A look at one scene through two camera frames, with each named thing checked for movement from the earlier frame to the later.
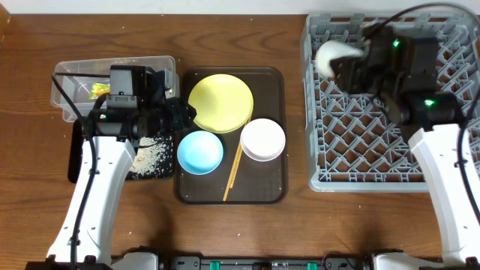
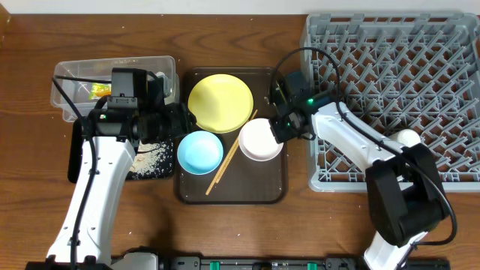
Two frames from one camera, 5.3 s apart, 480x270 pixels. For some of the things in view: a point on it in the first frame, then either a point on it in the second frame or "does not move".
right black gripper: (349, 78) to (280, 134)
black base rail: (211, 263) does not move
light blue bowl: (200, 152) does not move
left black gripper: (178, 108) does not move
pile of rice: (154, 158) does not move
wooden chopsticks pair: (240, 150) to (216, 178)
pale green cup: (328, 49) to (408, 137)
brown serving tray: (236, 151) does not move
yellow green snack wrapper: (99, 88) does not move
